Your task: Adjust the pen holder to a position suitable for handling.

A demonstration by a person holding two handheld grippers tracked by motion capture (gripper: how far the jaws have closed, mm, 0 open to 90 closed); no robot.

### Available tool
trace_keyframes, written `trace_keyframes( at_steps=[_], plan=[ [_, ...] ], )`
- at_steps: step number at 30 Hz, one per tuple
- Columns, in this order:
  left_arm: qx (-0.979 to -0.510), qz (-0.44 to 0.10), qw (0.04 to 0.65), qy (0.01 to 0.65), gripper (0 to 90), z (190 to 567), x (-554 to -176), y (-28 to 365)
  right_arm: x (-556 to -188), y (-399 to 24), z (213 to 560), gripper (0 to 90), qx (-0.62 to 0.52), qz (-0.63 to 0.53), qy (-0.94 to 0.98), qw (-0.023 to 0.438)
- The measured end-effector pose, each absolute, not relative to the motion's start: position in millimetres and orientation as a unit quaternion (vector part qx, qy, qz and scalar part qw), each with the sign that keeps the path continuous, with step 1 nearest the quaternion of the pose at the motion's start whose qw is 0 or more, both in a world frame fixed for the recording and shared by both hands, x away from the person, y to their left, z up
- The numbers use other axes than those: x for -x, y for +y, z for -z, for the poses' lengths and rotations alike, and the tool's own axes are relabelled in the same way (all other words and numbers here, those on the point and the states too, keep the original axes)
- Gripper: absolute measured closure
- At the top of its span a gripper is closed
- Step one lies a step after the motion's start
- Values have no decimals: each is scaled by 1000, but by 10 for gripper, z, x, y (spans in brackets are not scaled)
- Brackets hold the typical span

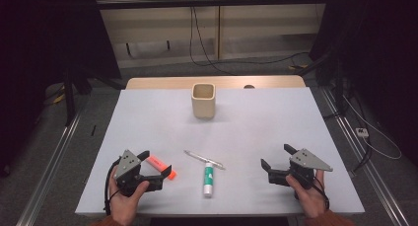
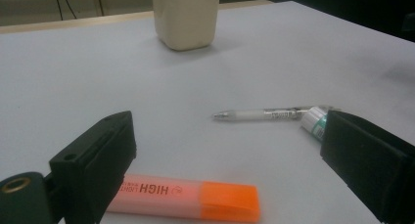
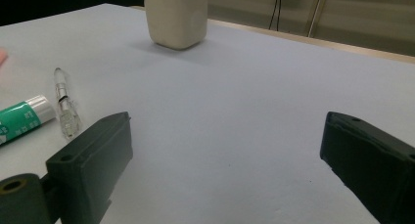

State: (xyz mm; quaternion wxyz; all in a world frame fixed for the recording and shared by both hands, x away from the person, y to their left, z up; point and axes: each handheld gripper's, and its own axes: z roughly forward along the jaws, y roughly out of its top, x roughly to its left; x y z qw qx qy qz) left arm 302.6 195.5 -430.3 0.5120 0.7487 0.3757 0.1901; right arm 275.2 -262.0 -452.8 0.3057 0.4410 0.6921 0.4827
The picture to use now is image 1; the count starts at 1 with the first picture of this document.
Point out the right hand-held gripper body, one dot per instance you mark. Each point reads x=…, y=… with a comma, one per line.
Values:
x=309, y=162

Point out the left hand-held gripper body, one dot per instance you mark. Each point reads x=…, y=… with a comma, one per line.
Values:
x=127, y=165

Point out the clear silver pen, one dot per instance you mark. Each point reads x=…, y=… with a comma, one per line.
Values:
x=203, y=159

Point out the white green glue stick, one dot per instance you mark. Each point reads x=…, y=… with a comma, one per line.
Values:
x=208, y=180

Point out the beige square pen holder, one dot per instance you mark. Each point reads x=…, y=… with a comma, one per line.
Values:
x=203, y=104

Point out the person's right hand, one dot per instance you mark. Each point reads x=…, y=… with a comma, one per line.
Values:
x=309, y=199

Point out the person's left hand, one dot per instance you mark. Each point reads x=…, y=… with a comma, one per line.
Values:
x=123, y=204

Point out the white table mat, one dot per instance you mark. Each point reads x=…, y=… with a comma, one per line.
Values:
x=246, y=137

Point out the small black floor object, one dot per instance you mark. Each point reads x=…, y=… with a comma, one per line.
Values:
x=93, y=130

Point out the white power strip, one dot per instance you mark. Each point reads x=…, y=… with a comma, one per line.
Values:
x=362, y=132

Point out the wooden table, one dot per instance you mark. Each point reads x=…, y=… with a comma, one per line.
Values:
x=164, y=82

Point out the yellow floor tape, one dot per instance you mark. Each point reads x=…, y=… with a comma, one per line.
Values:
x=297, y=67
x=59, y=98

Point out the black metal stand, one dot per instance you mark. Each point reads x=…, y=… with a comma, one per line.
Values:
x=69, y=101

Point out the black curtain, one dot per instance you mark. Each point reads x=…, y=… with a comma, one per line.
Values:
x=378, y=38
x=33, y=55

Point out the black horizontal bar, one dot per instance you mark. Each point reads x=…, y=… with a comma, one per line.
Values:
x=213, y=2

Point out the metal floor rail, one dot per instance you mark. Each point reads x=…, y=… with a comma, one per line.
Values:
x=49, y=173
x=364, y=160

